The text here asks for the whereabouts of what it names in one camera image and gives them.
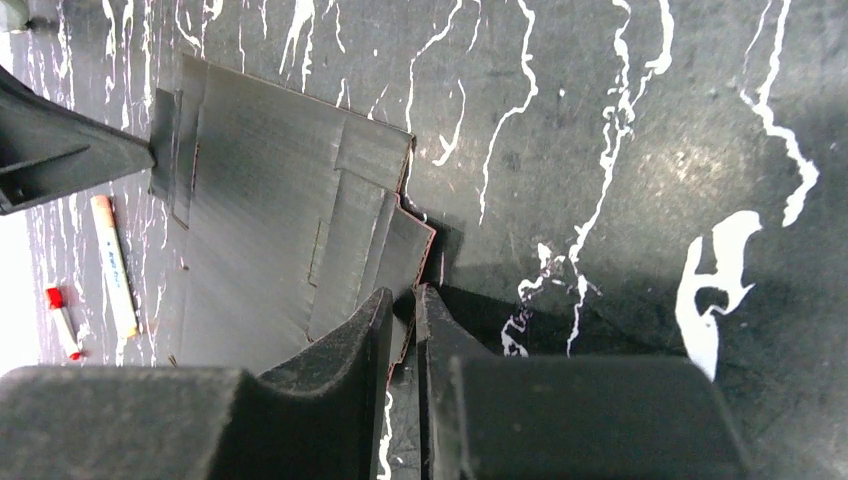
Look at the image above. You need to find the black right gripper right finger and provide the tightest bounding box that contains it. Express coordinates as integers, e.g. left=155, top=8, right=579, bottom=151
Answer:
left=415, top=284, right=752, bottom=479

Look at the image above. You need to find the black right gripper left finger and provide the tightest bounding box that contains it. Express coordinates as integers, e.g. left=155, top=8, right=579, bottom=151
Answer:
left=1, top=288, right=393, bottom=479

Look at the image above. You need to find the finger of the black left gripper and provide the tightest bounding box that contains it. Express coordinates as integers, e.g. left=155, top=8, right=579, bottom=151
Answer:
left=1, top=69, right=155, bottom=215

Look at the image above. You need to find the pink white marker pen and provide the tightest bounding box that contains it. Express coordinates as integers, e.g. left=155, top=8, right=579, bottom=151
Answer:
left=90, top=195, right=139, bottom=338

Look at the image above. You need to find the small red-capped white pen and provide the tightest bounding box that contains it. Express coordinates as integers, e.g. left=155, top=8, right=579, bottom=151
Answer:
left=45, top=285, right=83, bottom=361

